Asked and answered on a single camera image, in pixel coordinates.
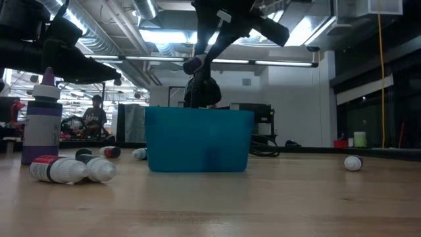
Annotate black aluminium table frame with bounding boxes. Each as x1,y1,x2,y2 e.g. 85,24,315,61
0,139,421,163

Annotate large purple food coloring bottle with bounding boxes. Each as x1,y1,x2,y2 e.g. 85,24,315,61
20,67,63,166

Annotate person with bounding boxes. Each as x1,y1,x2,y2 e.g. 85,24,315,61
81,94,109,138
10,99,26,124

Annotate long ceiling light bar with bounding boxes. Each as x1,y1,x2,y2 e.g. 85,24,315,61
84,54,319,68

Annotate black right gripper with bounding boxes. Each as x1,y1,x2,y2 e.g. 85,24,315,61
191,0,261,69

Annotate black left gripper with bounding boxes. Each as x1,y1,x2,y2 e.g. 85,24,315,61
0,0,122,86

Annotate black monitor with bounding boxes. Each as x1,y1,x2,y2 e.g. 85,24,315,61
0,96,14,123

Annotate black equipment cart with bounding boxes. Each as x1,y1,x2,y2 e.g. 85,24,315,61
230,102,276,136

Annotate black cabinet grey cover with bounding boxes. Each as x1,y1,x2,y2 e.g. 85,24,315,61
116,103,147,144

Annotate small black food coloring bottle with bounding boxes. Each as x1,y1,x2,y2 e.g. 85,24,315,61
75,154,118,184

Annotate small red food coloring bottle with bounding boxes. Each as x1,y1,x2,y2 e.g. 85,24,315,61
99,145,122,159
29,155,88,184

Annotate teal plastic bin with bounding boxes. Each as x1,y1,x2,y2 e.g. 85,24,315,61
144,105,255,173

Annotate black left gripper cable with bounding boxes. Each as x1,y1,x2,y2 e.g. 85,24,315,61
55,0,72,20

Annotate black lamp power cord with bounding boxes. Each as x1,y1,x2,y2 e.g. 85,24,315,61
249,133,281,158

